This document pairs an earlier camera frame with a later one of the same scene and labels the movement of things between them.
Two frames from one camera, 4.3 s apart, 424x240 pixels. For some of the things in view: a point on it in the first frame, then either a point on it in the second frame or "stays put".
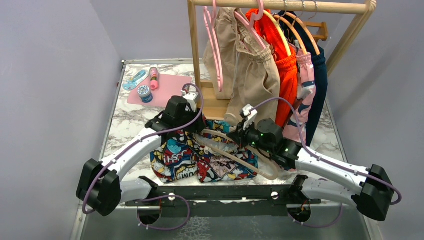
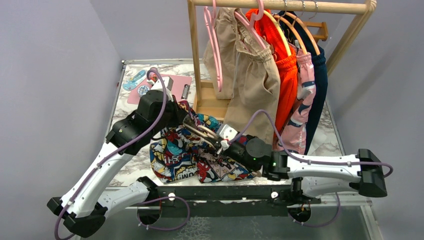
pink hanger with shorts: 255,17 stays put
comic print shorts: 182,158 stays put
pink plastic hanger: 212,11 stays put
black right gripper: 239,134 → 225,151
